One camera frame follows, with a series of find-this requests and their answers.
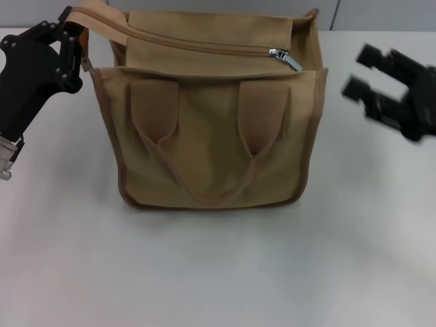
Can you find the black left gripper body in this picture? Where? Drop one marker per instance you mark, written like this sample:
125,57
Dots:
24,81

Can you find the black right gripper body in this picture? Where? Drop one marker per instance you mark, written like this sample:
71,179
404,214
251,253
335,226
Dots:
420,105

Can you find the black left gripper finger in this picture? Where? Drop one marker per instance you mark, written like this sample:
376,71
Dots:
71,58
47,30

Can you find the silver metal zipper pull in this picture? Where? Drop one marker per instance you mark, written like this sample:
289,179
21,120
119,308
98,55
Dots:
286,59

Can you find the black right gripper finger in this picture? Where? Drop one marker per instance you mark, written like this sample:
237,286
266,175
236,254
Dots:
378,58
374,100

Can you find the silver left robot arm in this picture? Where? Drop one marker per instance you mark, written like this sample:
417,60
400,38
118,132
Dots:
6,151

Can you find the khaki canvas food bag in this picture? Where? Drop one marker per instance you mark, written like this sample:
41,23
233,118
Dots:
218,136

